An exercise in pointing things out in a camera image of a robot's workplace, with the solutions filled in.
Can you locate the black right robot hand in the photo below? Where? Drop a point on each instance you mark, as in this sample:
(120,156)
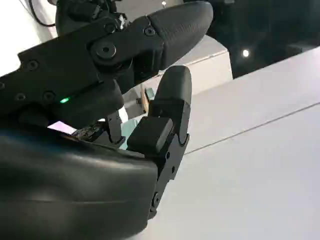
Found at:
(75,187)

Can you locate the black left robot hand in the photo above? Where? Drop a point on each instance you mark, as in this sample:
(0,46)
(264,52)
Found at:
(75,15)

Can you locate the pale green mug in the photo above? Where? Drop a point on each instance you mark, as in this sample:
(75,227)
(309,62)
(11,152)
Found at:
(128,128)

